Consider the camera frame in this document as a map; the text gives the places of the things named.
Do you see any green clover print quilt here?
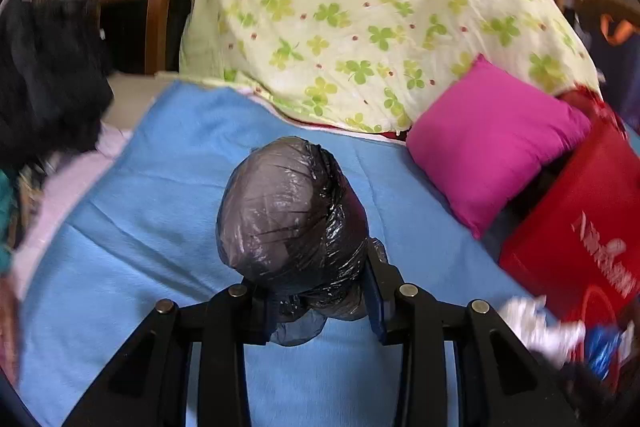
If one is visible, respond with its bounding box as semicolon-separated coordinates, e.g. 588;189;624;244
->
179;0;606;135

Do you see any magenta pillow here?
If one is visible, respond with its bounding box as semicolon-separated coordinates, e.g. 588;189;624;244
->
405;54;593;240

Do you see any orange strap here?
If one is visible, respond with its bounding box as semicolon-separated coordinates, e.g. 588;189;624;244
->
600;14;640;45

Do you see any teal cloth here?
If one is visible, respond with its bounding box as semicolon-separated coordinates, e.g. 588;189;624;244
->
0;169;21;268

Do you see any blue bed sheet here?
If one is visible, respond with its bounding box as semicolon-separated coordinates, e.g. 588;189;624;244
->
17;82;561;427

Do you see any pale pink sheet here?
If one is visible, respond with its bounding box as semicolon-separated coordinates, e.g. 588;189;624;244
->
10;127;131;298

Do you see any black fluffy cloth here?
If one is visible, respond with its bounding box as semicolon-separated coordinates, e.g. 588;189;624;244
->
0;0;116;168

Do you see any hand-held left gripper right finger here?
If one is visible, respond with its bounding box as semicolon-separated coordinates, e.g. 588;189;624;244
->
362;249;583;427

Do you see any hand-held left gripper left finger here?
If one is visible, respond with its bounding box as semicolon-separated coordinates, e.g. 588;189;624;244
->
62;284;281;427

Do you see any white crumpled tissue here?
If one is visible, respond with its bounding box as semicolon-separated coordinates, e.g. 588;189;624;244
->
497;297;586;365

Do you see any black plastic bag bundle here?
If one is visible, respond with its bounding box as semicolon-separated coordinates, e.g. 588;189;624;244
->
215;137;388;348

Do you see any red paper bag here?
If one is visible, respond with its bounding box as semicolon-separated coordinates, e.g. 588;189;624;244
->
497;99;640;338

